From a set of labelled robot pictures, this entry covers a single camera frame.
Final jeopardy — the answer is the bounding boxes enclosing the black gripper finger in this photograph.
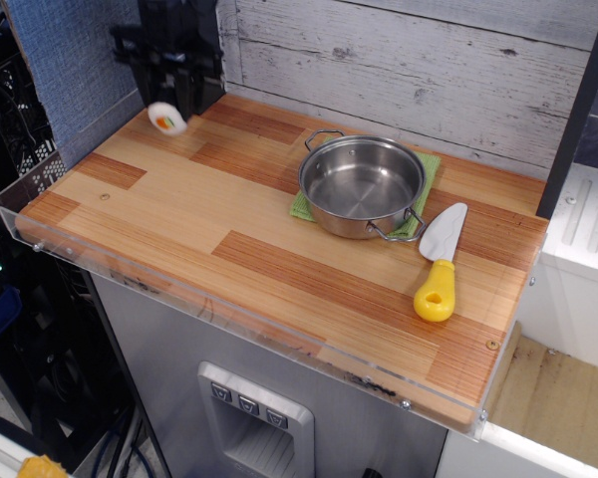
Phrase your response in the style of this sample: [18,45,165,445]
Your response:
[173,70,199,121]
[130,58,164,107]

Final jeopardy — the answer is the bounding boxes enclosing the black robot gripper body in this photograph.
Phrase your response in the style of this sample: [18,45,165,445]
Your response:
[110,1,197,77]

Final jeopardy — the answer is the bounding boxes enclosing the plush sushi roll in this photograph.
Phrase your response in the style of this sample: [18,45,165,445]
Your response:
[147,102,187,136]

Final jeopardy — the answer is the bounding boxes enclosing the stainless steel pot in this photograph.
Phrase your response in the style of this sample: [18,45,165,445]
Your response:
[297,128,427,243]

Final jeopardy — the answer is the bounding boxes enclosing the blue fabric panel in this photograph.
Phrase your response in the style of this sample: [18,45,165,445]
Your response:
[2,1,145,168]

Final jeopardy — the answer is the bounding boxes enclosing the clear acrylic table guard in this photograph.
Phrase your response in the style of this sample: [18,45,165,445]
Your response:
[0,146,547,436]

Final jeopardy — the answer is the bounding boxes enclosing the green cloth mat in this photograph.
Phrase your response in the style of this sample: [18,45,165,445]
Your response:
[289,136,443,237]

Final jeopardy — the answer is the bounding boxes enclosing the silver toy fridge cabinet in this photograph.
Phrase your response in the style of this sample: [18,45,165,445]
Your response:
[93,277,447,477]

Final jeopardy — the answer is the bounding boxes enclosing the silver dispenser panel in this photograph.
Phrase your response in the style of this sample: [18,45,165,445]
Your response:
[197,361,316,477]

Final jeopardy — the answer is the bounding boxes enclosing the yellow black object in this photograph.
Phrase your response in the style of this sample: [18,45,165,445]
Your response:
[16,455,70,478]

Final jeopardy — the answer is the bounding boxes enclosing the white side cabinet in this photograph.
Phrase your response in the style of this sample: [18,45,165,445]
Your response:
[438,164,598,477]

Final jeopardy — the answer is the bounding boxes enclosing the black vertical post left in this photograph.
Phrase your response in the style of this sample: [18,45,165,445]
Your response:
[192,0,224,115]

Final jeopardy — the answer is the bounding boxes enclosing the black vertical post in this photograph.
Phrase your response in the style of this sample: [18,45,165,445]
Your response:
[535,33,598,219]
[192,0,224,115]

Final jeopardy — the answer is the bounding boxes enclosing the yellow handled toy knife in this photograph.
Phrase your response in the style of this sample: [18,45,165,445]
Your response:
[414,202,468,323]

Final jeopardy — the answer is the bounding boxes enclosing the black vertical post right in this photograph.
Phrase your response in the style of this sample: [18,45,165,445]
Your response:
[535,33,598,219]

